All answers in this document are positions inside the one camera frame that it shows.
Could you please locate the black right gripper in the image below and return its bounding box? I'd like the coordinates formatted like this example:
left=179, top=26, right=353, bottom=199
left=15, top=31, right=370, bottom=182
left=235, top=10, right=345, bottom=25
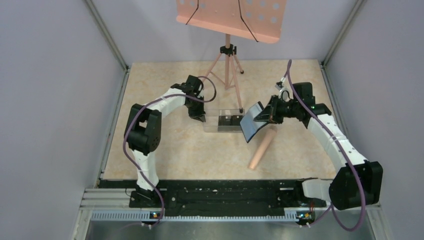
left=254, top=94, right=300, bottom=124

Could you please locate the pink toy microphone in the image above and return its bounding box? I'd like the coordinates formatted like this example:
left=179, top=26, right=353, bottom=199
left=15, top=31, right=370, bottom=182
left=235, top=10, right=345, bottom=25
left=248, top=127, right=278, bottom=170

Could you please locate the black leather card holder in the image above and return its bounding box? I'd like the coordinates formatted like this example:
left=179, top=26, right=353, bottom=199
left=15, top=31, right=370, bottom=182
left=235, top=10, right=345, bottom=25
left=240, top=101, right=269, bottom=143

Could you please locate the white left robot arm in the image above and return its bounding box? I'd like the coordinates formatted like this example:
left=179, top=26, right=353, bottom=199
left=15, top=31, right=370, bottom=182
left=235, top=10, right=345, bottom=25
left=123, top=75, right=207, bottom=207

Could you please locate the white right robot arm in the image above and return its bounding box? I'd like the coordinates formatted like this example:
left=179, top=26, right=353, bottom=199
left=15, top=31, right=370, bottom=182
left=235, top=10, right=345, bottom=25
left=252, top=82, right=383, bottom=210

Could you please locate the black VIP card right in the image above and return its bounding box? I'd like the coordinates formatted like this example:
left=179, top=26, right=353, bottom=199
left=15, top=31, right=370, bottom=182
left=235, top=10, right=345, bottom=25
left=231, top=115, right=244, bottom=127

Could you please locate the clear acrylic tray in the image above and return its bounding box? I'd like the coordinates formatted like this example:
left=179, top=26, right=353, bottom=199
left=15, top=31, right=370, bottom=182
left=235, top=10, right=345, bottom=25
left=203, top=109, right=245, bottom=133

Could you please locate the pink music stand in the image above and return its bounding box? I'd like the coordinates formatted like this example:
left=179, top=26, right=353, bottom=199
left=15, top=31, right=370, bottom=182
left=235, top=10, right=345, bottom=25
left=176, top=0, right=287, bottom=114

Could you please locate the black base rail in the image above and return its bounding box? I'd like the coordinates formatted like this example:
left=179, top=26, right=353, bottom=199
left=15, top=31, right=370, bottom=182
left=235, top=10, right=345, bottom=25
left=98, top=179, right=328, bottom=218

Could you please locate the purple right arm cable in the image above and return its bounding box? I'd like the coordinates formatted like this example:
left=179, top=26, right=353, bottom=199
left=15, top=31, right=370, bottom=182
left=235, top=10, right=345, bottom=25
left=278, top=59, right=367, bottom=233

